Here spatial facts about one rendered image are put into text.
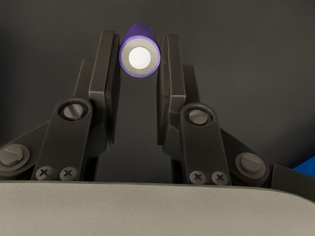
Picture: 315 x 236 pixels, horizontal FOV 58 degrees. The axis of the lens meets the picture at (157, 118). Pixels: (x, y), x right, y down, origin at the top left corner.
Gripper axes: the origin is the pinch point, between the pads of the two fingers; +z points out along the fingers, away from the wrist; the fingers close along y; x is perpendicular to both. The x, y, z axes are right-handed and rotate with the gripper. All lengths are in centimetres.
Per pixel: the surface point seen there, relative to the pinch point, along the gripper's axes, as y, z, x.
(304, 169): 47, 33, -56
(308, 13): 35, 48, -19
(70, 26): -13.5, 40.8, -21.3
